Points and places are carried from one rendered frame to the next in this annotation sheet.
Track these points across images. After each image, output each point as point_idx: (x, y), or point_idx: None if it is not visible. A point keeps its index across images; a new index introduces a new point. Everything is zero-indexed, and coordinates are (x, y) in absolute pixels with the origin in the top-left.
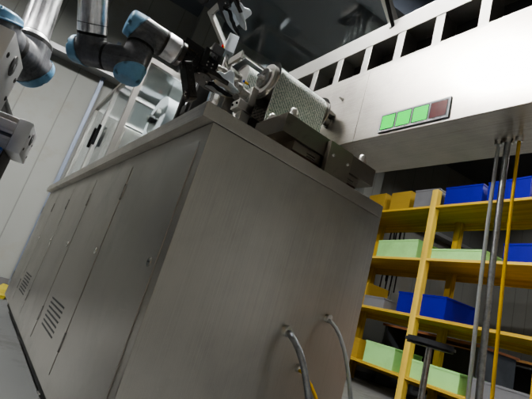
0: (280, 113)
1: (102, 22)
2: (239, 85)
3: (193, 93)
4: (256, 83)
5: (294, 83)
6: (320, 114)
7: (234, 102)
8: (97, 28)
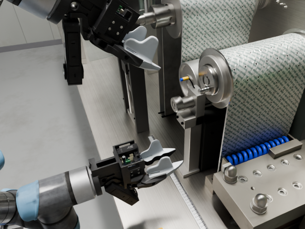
0: (241, 125)
1: (2, 218)
2: (178, 108)
3: (133, 202)
4: (198, 71)
5: (256, 79)
6: (302, 80)
7: (179, 116)
8: (3, 222)
